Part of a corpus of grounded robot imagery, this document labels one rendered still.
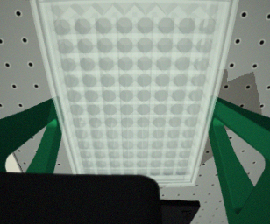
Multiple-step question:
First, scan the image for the clear plastic plate lid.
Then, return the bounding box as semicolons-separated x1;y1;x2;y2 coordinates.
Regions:
30;0;239;187

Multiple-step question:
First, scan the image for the grey perforated base plate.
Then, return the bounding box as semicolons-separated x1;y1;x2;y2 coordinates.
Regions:
0;0;270;224

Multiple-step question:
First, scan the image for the black plate nest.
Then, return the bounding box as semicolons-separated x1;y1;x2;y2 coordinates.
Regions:
160;199;201;224

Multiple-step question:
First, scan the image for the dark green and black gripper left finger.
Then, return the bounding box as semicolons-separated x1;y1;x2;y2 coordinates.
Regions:
0;98;62;173

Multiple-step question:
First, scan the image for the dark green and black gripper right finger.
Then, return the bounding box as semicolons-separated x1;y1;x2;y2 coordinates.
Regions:
209;97;270;224

